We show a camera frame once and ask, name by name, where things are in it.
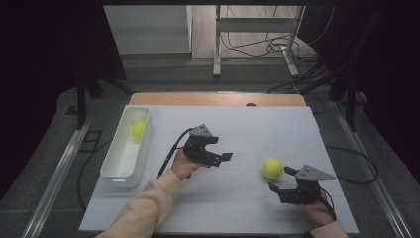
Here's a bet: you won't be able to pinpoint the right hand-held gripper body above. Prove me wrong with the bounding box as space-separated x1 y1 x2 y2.
276 164 337 205

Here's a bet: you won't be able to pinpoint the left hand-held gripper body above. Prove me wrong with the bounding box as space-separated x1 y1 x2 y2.
182 123 223 168

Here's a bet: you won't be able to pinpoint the yellow tennis ball black mark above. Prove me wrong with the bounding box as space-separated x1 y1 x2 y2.
131 120 147 142

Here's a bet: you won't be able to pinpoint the white plastic bin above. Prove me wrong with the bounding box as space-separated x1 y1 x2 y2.
99 105 155 188

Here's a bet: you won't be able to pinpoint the person's left hand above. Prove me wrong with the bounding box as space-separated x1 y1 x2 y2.
170 147 202 181

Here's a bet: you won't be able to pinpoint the person's right hand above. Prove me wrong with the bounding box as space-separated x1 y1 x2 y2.
295 190 335 227

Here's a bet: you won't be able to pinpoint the white table sheet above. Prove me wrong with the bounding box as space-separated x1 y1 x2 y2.
78 104 360 234

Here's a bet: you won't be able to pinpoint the black stand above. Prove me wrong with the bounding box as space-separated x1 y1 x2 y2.
65 75 133 131
330 75 368 133

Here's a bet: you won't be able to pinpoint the white cabinet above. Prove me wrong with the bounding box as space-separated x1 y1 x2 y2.
103 4 193 56

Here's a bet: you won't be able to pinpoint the dark curtain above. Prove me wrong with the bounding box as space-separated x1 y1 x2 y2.
298 0 420 184
0 0 127 199

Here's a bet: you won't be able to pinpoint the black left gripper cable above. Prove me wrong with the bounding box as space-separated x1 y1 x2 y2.
156 127 196 180

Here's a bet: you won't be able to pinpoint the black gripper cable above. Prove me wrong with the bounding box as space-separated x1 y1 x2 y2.
320 186 338 222
156 127 196 180

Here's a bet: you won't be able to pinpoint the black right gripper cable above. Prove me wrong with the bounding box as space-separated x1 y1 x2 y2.
320 186 338 222

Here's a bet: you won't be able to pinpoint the black looped floor cable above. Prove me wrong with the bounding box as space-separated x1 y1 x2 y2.
325 145 379 185

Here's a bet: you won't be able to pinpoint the metal floor rail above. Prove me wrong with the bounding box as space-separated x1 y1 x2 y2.
21 117 95 238
331 100 414 238

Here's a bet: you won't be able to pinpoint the thick black floor cables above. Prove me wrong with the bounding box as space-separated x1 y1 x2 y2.
266 62 335 95

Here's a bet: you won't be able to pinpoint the black floor frame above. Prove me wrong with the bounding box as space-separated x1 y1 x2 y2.
78 130 103 154

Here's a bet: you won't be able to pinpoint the thin black floor cables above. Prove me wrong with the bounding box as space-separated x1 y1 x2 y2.
220 4 336 63

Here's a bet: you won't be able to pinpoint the black curved floor cable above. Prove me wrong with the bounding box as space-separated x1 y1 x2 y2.
77 138 112 212

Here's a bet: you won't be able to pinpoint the white metal stand frame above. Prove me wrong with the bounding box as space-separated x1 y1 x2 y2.
212 4 306 78

